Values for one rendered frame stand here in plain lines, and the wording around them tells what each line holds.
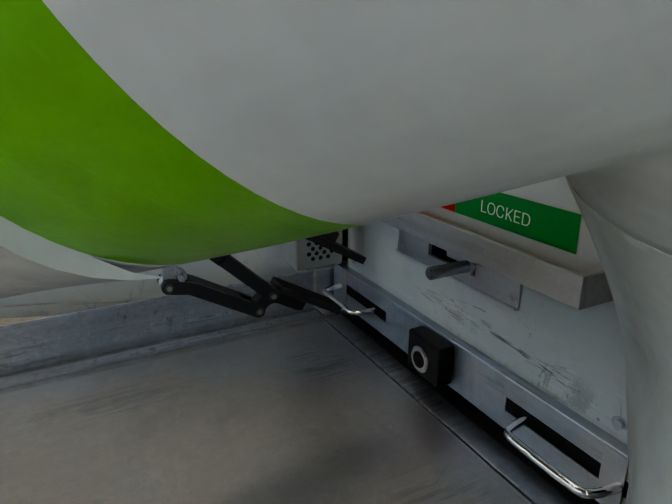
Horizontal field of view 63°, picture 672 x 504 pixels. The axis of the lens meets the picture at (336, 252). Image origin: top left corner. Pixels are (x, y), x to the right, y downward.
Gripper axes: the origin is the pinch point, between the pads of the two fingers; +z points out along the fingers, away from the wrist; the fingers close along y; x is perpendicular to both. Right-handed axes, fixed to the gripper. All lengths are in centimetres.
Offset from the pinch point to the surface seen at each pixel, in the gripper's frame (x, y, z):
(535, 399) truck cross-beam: 14.5, 1.7, 18.6
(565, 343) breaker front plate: 16.0, -4.3, 16.5
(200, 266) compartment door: -41.5, 12.0, 4.3
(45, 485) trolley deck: -4.4, 29.2, -14.3
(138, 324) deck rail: -27.9, 19.9, -5.3
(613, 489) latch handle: 24.1, 4.4, 18.7
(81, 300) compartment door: -48, 25, -9
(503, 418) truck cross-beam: 10.9, 5.5, 20.8
